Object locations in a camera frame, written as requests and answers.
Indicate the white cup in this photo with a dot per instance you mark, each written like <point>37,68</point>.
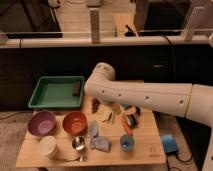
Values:
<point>48,146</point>

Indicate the grey metal post left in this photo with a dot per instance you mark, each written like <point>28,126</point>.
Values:
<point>95,26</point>

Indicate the blue box on floor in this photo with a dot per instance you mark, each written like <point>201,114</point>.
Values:
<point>169,144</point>

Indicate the purple bowl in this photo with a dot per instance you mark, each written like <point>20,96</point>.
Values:
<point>42,123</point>

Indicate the blue-grey cloth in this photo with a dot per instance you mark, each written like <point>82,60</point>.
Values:
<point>98,142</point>

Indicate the grey metal post right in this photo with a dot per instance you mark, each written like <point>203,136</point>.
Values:
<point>192,23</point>

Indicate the banana slices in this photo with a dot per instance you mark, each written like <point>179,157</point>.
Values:
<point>107,116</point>

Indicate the black marker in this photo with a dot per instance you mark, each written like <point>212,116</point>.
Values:
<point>137,111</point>

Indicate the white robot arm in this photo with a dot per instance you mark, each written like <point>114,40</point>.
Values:
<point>190,101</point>

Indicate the green plastic tray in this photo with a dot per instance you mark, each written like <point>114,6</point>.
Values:
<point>55,92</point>

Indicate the small blue bowl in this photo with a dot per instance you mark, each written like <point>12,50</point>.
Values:
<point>127,143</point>

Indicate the orange carrot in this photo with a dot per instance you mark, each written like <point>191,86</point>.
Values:
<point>126,127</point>

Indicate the black remote in tray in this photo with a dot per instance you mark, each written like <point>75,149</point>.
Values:
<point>76,88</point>

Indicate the orange-red bowl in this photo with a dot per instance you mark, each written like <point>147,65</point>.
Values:
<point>74,123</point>

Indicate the silver metal ladle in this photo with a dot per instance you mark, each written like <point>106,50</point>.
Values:
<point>78,144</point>

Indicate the grey metal post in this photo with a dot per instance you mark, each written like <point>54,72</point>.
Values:
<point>95,26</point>
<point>192,23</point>

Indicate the dark red grapes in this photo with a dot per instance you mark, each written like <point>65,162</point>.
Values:
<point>95,105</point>

